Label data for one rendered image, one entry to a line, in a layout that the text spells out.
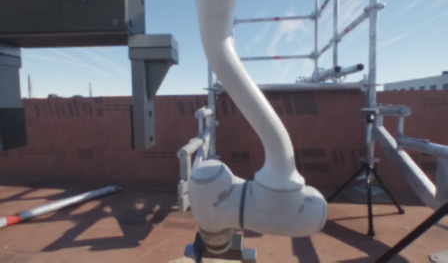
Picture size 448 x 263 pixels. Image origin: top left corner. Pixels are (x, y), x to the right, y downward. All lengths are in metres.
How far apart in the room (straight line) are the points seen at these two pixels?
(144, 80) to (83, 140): 2.10
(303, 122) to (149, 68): 1.60
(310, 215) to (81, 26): 0.45
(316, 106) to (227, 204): 1.39
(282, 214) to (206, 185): 0.16
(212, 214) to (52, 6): 0.42
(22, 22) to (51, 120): 2.25
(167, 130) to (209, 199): 1.44
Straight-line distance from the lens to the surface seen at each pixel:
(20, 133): 0.30
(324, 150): 1.82
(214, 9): 0.48
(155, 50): 0.21
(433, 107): 2.11
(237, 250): 0.65
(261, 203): 0.47
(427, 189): 1.34
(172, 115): 1.85
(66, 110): 2.39
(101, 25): 0.23
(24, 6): 0.27
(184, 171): 1.06
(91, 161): 2.29
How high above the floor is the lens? 0.60
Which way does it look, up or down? 4 degrees down
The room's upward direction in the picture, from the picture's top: 1 degrees counter-clockwise
